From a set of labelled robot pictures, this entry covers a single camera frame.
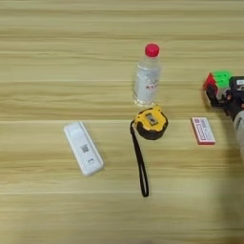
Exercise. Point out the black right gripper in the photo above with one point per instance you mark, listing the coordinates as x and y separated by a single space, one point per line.
235 105

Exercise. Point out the colourful Rubik's cube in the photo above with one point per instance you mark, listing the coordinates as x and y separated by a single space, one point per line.
219 81

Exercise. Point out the red white small card box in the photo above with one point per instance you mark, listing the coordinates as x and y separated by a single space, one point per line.
203 131

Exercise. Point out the yellow black tape measure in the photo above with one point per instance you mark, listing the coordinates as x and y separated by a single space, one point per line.
151 120

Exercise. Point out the white rectangular device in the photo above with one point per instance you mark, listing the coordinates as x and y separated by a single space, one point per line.
84 149

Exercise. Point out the clear bottle red cap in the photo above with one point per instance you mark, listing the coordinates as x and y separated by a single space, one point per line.
146 82

